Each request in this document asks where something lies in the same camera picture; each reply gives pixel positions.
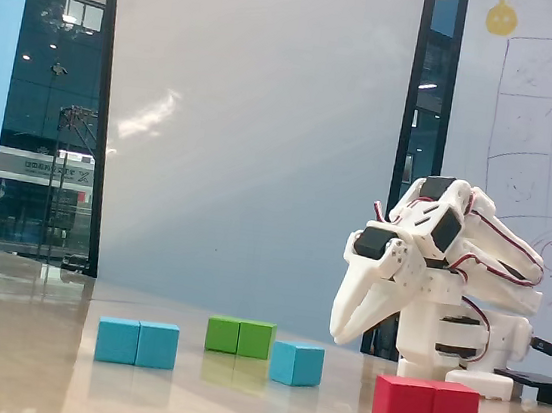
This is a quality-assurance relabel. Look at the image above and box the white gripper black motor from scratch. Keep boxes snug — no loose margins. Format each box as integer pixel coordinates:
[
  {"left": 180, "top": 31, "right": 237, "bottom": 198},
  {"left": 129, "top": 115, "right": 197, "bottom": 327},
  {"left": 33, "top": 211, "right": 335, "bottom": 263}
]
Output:
[{"left": 328, "top": 217, "right": 431, "bottom": 356}]

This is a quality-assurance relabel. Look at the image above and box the small blue cube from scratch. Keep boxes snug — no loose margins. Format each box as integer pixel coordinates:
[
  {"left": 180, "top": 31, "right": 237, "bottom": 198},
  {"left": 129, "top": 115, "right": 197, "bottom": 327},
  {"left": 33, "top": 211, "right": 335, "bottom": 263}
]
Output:
[{"left": 267, "top": 338, "right": 326, "bottom": 391}]

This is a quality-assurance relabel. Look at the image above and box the long red block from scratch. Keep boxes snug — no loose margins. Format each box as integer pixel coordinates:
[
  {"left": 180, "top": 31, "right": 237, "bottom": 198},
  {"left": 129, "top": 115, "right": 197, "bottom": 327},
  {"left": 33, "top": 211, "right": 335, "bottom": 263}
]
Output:
[{"left": 371, "top": 372, "right": 483, "bottom": 413}]

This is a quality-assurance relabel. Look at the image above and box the long green block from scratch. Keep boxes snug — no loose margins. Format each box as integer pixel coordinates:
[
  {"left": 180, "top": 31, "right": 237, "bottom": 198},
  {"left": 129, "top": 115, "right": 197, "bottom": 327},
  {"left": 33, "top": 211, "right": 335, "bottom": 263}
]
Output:
[{"left": 203, "top": 314, "right": 279, "bottom": 361}]

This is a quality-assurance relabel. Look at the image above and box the long blue block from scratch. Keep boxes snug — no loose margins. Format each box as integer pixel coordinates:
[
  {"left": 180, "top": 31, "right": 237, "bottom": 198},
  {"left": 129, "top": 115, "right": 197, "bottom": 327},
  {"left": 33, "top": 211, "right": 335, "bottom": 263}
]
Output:
[{"left": 93, "top": 315, "right": 182, "bottom": 373}]

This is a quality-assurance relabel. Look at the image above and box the black power adapter box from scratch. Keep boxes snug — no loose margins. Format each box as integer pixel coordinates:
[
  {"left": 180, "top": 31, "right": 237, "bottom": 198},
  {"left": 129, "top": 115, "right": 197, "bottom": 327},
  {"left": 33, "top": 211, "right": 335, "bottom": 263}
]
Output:
[{"left": 489, "top": 366, "right": 552, "bottom": 406}]

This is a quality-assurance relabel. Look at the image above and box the whiteboard with marker drawings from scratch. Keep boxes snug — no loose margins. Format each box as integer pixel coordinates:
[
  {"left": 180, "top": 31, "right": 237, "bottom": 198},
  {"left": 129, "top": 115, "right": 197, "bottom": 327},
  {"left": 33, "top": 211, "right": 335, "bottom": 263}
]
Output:
[{"left": 419, "top": 0, "right": 552, "bottom": 352}]

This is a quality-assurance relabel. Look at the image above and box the yellow round sticker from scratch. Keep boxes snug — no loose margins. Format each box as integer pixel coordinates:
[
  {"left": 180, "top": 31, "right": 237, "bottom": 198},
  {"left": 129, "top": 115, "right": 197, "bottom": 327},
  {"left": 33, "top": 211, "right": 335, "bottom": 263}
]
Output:
[{"left": 483, "top": 0, "right": 522, "bottom": 39}]

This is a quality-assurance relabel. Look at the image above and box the metal scaffold tower outside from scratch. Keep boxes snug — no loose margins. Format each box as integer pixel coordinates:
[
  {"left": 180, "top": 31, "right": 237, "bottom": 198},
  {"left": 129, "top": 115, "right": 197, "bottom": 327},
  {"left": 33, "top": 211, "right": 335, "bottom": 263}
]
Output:
[{"left": 38, "top": 102, "right": 104, "bottom": 268}]

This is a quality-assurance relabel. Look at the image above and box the black window frame post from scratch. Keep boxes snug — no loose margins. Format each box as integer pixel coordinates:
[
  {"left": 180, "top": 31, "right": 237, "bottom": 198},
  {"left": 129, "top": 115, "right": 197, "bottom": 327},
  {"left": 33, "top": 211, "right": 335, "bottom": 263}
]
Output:
[
  {"left": 68, "top": 0, "right": 133, "bottom": 279},
  {"left": 360, "top": 0, "right": 470, "bottom": 363}
]

